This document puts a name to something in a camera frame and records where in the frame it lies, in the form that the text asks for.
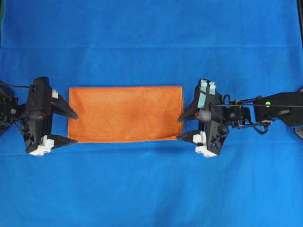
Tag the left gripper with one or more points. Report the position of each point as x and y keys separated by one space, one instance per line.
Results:
x=42 y=100

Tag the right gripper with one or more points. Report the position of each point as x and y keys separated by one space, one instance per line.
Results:
x=208 y=108

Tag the orange towel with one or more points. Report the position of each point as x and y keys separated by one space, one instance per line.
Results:
x=125 y=114

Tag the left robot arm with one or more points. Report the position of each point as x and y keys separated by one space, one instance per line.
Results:
x=10 y=111

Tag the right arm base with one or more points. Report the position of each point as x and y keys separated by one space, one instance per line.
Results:
x=299 y=132

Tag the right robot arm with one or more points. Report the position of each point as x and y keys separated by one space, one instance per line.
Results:
x=261 y=111

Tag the blue table cloth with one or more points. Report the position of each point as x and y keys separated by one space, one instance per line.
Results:
x=248 y=48

